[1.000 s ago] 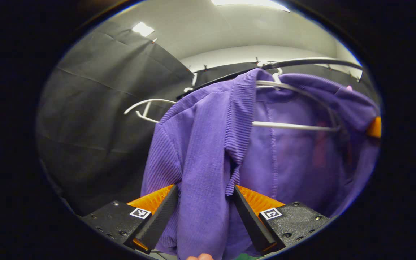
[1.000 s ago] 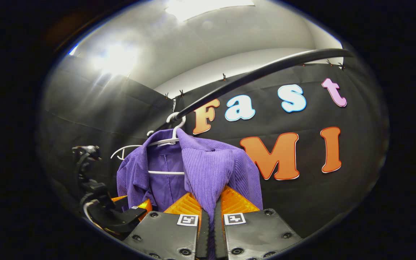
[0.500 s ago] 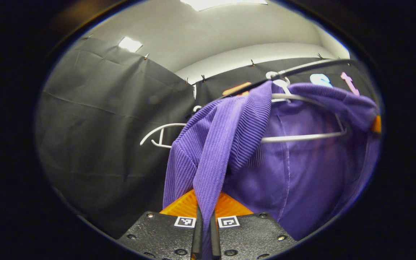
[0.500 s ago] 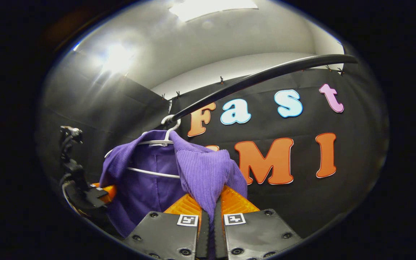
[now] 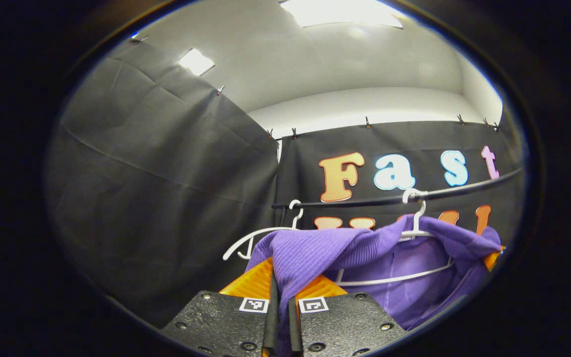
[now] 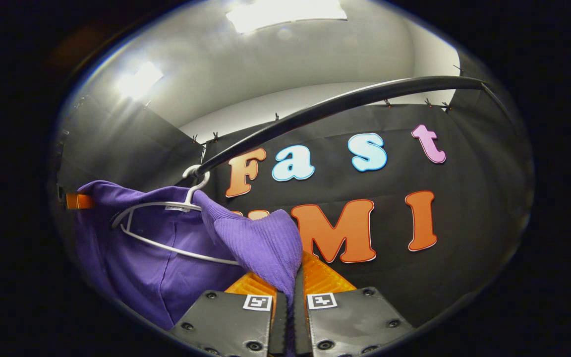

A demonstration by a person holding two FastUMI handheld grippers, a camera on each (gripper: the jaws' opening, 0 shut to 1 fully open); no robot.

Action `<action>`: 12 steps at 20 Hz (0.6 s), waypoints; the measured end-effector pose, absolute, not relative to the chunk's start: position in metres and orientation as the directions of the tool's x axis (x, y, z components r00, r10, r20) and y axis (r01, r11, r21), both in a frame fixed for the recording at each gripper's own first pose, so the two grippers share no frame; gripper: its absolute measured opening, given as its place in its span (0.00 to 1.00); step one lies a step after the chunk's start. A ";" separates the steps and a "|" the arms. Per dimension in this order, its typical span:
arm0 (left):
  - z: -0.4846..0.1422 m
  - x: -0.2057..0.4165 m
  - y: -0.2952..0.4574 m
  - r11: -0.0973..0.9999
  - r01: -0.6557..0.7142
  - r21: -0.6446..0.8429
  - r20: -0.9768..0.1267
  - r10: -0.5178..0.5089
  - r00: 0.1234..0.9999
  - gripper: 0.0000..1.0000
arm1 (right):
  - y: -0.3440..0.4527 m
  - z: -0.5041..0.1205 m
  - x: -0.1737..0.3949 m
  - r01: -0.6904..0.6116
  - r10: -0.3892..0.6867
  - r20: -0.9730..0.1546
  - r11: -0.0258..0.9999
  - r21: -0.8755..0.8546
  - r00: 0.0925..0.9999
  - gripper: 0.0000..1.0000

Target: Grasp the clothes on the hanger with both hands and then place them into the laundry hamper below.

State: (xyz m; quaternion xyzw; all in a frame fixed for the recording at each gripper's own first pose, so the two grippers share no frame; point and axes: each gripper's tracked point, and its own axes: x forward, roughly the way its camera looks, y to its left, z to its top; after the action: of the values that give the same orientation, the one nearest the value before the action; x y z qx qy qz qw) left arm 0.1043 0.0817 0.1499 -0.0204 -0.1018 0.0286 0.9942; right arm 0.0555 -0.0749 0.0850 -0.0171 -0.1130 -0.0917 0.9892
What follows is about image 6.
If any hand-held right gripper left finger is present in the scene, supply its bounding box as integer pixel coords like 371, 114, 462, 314
169, 270, 287, 357

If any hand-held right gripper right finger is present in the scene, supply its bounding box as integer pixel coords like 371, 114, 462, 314
293, 250, 415, 357

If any purple corduroy jacket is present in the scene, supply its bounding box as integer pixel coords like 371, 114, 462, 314
75, 180, 303, 357

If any white plastic hanger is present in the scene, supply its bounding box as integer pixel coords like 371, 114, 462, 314
112, 165, 241, 266

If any black clothes rack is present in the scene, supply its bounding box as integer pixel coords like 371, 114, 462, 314
174, 75, 514, 186

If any ceiling light panel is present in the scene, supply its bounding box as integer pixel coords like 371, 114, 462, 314
226, 0, 348, 34
117, 62, 165, 100

